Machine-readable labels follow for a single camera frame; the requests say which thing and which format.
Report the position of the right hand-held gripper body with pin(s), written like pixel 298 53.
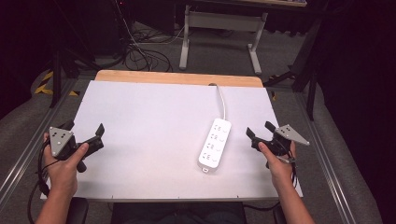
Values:
pixel 281 144

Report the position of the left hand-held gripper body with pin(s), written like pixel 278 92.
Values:
pixel 60 140

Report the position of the person's right hand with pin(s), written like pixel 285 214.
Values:
pixel 280 169

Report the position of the person's left hand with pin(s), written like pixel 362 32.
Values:
pixel 62 175

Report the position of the white power strip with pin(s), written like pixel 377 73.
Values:
pixel 214 146

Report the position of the yellow black floor tape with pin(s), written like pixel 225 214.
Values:
pixel 46 85

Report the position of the black metal stand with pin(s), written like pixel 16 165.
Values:
pixel 308 62
pixel 56 74

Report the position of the person's lap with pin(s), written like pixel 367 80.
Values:
pixel 179 214

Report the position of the aluminium rail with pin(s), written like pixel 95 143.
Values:
pixel 31 149
pixel 327 155

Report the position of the white metal desk frame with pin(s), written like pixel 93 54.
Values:
pixel 224 21

